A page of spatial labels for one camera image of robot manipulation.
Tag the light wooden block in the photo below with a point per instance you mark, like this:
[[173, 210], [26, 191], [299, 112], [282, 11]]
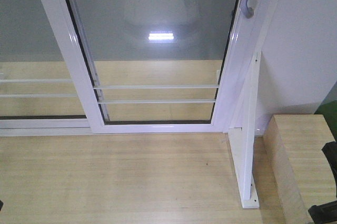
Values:
[[303, 176]]

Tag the white framed glass sliding door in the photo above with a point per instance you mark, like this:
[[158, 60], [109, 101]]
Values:
[[153, 66]]

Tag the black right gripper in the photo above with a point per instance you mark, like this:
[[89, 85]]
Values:
[[326, 213]]

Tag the white door frame post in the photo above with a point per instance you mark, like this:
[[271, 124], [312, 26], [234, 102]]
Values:
[[241, 131]]

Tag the white fixed glass panel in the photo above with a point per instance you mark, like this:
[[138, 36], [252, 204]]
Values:
[[38, 96]]

